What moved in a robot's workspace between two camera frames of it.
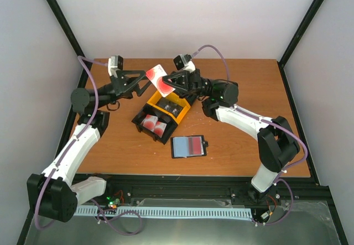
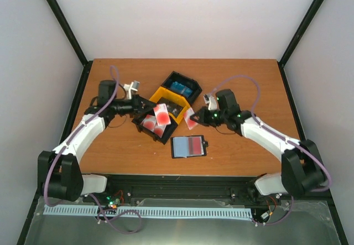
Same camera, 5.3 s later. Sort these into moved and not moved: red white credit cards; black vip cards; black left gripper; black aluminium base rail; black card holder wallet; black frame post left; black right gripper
Moved: black right gripper; black left gripper
Not moved: black card holder wallet; black frame post left; red white credit cards; black aluminium base rail; black vip cards
